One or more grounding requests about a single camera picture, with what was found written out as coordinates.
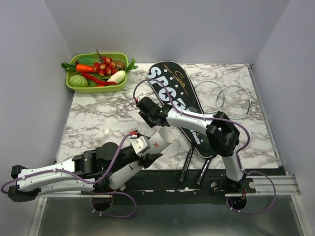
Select white shuttlecock tube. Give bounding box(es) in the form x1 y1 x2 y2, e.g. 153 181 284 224
109 128 174 190

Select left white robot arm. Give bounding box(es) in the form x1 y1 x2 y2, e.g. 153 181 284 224
6 137 167 203

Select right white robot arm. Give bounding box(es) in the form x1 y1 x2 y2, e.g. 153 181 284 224
135 96 250 193

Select black racket cover bag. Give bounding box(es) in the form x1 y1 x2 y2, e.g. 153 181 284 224
147 61 216 159

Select white toy radish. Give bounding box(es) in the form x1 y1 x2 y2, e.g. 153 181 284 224
107 70 126 84

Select green leafy toy vegetable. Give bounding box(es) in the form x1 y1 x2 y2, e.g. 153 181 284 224
125 58 138 74

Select red toy chili pepper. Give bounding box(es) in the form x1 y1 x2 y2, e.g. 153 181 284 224
81 72 117 86

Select green plastic basket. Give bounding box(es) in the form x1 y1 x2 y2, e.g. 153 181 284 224
62 52 129 93

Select red toy cherry bunch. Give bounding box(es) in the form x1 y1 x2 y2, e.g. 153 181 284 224
93 56 117 76

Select green toy cabbage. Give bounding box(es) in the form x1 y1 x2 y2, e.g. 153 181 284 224
68 74 89 88

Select orange toy carrot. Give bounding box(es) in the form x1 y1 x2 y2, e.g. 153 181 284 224
75 64 96 73

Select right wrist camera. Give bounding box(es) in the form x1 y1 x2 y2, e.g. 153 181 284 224
136 93 146 102

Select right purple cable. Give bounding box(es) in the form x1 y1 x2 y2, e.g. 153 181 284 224
132 78 277 214

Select badminton racket left handle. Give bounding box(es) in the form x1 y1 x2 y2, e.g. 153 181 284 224
178 146 194 183

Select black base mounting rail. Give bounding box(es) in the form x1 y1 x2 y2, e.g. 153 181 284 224
71 168 274 206

